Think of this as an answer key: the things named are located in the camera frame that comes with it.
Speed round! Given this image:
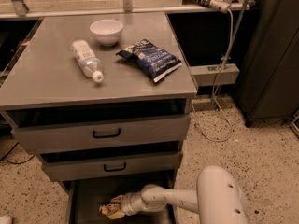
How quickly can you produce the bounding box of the grey metal bracket block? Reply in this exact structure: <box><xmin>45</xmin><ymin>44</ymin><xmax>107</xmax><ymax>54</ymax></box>
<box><xmin>190</xmin><ymin>63</ymin><xmax>239</xmax><ymax>87</ymax></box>

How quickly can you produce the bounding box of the black middle drawer handle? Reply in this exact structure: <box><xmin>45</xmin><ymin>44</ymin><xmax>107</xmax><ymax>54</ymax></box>
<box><xmin>103</xmin><ymin>162</ymin><xmax>127</xmax><ymax>173</ymax></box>

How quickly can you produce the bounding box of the white round plug device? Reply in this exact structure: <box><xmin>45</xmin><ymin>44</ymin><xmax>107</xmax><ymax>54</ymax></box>
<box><xmin>209</xmin><ymin>0</ymin><xmax>230</xmax><ymax>13</ymax></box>

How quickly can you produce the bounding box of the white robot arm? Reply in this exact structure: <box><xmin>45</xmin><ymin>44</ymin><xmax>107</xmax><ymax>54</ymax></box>
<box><xmin>107</xmin><ymin>165</ymin><xmax>248</xmax><ymax>224</ymax></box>

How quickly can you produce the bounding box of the grey drawer cabinet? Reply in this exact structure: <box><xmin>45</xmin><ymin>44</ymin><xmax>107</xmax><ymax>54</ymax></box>
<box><xmin>0</xmin><ymin>11</ymin><xmax>199</xmax><ymax>224</ymax></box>

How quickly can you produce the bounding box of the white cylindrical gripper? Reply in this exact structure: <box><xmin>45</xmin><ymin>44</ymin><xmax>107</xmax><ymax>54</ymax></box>
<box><xmin>107</xmin><ymin>192</ymin><xmax>148</xmax><ymax>219</ymax></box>

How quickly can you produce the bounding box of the middle grey drawer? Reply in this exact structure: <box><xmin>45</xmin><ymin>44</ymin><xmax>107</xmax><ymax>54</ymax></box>
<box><xmin>42</xmin><ymin>151</ymin><xmax>182</xmax><ymax>181</ymax></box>

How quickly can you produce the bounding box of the clear plastic water bottle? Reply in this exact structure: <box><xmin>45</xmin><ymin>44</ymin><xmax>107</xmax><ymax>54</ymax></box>
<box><xmin>71</xmin><ymin>40</ymin><xmax>104</xmax><ymax>83</ymax></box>

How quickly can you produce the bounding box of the black cable on floor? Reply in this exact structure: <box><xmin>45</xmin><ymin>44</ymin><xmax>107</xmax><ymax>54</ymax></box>
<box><xmin>0</xmin><ymin>141</ymin><xmax>36</xmax><ymax>165</ymax></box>

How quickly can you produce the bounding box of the white ceramic bowl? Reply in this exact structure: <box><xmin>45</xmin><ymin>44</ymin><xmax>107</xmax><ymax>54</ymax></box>
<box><xmin>90</xmin><ymin>19</ymin><xmax>123</xmax><ymax>47</ymax></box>

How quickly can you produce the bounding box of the blue chip bag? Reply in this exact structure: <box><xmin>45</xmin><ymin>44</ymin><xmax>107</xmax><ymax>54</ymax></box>
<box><xmin>118</xmin><ymin>39</ymin><xmax>182</xmax><ymax>83</ymax></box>

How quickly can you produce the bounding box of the dark cabinet on right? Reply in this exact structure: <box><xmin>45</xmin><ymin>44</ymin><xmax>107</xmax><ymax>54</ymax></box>
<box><xmin>235</xmin><ymin>0</ymin><xmax>299</xmax><ymax>127</ymax></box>

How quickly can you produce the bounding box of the bottom grey open drawer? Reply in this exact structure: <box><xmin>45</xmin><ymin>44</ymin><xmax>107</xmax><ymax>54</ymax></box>
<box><xmin>64</xmin><ymin>171</ymin><xmax>176</xmax><ymax>224</ymax></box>

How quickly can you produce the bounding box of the black top drawer handle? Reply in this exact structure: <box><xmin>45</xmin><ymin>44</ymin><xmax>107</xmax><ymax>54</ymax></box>
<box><xmin>92</xmin><ymin>128</ymin><xmax>121</xmax><ymax>139</ymax></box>

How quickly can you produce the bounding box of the grey back counter shelf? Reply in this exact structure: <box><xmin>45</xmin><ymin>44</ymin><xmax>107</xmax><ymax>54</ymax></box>
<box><xmin>0</xmin><ymin>0</ymin><xmax>257</xmax><ymax>20</ymax></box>

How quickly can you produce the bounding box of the white object bottom left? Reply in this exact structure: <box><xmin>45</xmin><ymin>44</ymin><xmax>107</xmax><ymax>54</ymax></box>
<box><xmin>0</xmin><ymin>215</ymin><xmax>13</xmax><ymax>224</ymax></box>

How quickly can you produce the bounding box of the top grey drawer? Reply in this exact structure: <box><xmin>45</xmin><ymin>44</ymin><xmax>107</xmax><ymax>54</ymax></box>
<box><xmin>12</xmin><ymin>115</ymin><xmax>190</xmax><ymax>154</ymax></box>

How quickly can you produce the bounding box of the black drawer handle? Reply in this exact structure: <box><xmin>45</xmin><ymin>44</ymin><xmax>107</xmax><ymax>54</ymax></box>
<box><xmin>103</xmin><ymin>162</ymin><xmax>127</xmax><ymax>173</ymax></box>
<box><xmin>92</xmin><ymin>128</ymin><xmax>121</xmax><ymax>139</ymax></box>

